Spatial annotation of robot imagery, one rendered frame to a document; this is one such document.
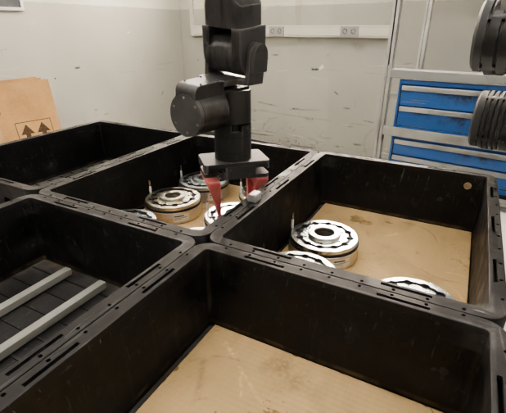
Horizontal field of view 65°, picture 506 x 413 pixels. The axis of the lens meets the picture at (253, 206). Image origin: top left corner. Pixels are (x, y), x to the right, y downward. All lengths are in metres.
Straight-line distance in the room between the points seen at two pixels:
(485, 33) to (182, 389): 0.82
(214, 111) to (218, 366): 0.31
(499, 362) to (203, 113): 0.40
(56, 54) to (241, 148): 3.24
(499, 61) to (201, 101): 0.62
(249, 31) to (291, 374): 0.42
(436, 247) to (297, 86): 3.17
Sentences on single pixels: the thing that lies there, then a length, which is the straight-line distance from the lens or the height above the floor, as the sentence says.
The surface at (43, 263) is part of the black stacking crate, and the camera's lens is 0.67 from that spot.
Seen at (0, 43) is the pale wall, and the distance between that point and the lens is 3.59.
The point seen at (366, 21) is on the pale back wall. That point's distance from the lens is 3.48.
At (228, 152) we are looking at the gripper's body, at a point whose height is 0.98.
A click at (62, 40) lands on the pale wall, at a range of 3.80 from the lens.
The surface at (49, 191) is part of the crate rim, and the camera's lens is 0.65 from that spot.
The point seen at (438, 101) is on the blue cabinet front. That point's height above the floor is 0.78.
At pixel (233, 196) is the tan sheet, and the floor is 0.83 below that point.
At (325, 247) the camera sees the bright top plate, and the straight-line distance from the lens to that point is 0.58.
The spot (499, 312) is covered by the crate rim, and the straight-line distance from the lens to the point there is 0.40.
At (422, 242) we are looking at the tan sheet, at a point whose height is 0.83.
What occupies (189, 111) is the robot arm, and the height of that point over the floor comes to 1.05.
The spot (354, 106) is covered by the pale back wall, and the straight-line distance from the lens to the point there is 3.54.
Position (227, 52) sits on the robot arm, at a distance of 0.57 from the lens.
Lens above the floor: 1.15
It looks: 24 degrees down
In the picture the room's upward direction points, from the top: straight up
